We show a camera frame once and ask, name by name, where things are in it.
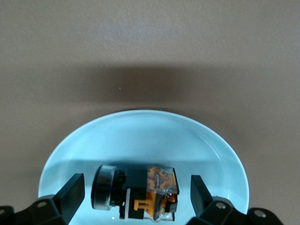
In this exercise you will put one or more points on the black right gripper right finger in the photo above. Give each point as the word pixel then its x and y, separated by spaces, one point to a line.
pixel 200 197

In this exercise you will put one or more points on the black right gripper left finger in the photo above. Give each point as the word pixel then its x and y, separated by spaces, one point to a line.
pixel 70 197

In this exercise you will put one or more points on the orange push-button switch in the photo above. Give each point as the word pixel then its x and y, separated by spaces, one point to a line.
pixel 150 187

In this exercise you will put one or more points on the light blue round plate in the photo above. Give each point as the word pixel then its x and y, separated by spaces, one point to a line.
pixel 140 140

